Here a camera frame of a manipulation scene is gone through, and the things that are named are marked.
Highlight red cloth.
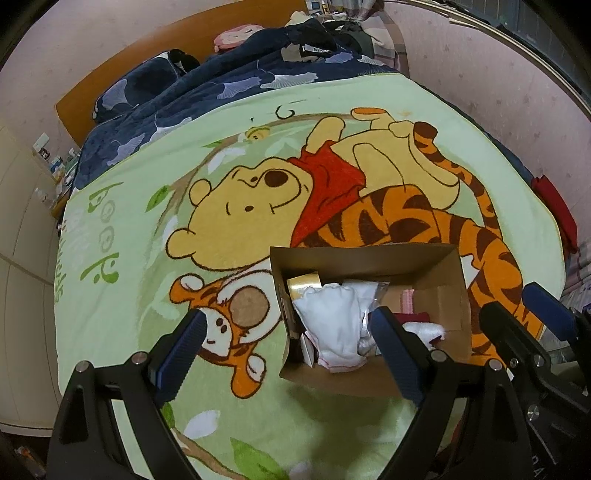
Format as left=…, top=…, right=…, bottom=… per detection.
left=531, top=175, right=579, bottom=256

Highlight white plush dog toy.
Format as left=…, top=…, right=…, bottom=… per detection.
left=403, top=322, right=446, bottom=350

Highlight orange wooden headboard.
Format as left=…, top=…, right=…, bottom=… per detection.
left=55, top=0, right=309, bottom=149

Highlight white cloth bundle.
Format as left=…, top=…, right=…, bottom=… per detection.
left=293, top=280, right=388, bottom=373

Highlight navy pillow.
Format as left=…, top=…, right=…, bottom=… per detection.
left=92, top=49, right=200, bottom=124

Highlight Winnie the Pooh green blanket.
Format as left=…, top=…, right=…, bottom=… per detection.
left=54, top=73, right=566, bottom=479

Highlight brown cardboard box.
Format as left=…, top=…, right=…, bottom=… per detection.
left=270, top=243, right=471, bottom=397

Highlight navy leaf pattern quilt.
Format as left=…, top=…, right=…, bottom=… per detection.
left=74, top=19, right=399, bottom=190

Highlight bedside clutter items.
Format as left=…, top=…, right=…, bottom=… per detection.
left=33, top=132, right=80, bottom=221

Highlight orange cartoon paper box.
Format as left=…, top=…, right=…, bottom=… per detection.
left=301, top=332, right=318, bottom=368

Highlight pink red small box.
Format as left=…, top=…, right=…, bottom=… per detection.
left=394, top=312, right=431, bottom=324

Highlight curtain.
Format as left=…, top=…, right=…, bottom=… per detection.
left=342, top=0, right=384, bottom=20

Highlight pink comb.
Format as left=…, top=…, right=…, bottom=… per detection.
left=401, top=288, right=415, bottom=314

